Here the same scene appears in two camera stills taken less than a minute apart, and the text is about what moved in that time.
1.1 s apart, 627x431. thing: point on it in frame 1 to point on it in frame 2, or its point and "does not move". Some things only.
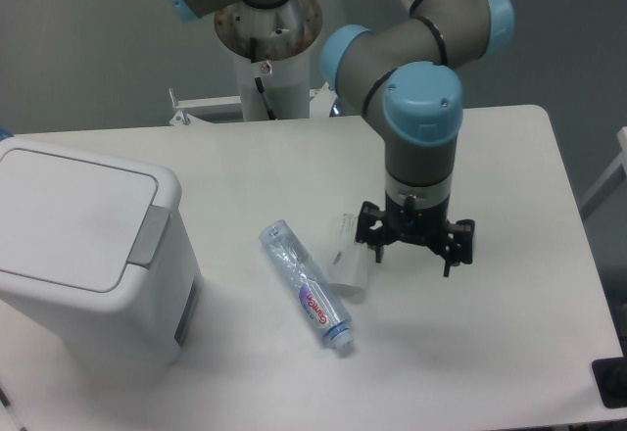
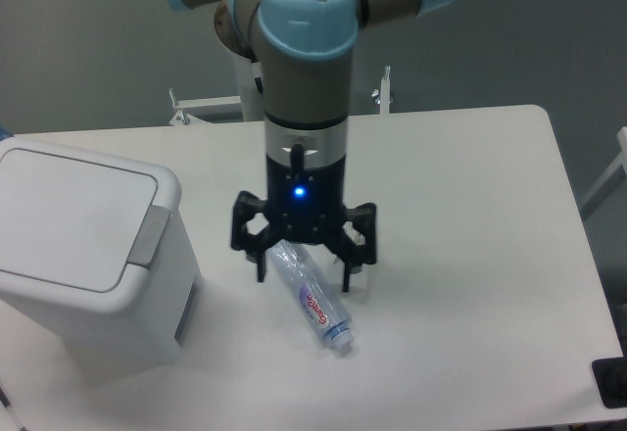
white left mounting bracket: [217, 109] does not move
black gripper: [423, 224] to [304, 205]
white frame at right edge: [615, 173] does not move
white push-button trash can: [96, 253] does not move
